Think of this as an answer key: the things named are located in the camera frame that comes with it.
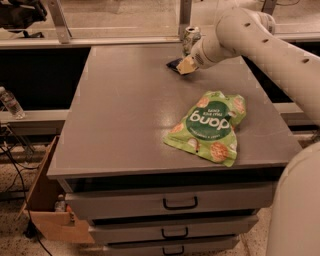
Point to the grey metal railing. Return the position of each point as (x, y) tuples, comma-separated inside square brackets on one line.
[(100, 22)]

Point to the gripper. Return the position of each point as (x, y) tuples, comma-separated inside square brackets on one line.
[(199, 55)]

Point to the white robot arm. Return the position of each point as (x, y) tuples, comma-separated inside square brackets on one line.
[(295, 219)]

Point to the cardboard box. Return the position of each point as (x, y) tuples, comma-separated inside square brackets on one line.
[(42, 196)]

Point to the grey bottom drawer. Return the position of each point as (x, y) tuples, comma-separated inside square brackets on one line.
[(172, 247)]

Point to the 7up soda can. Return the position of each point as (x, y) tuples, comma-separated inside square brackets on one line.
[(190, 37)]

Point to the green dang chips bag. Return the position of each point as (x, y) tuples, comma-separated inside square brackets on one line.
[(208, 129)]

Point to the clear plastic water bottle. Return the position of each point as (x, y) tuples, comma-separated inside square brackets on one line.
[(11, 103)]

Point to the grey drawer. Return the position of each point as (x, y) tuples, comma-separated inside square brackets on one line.
[(172, 229), (172, 247), (170, 200)]

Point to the grey top drawer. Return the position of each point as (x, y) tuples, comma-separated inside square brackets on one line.
[(170, 200)]

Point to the grey middle drawer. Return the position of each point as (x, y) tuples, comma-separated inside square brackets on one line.
[(172, 229)]

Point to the black office chair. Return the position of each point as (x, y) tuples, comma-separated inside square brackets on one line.
[(17, 15)]

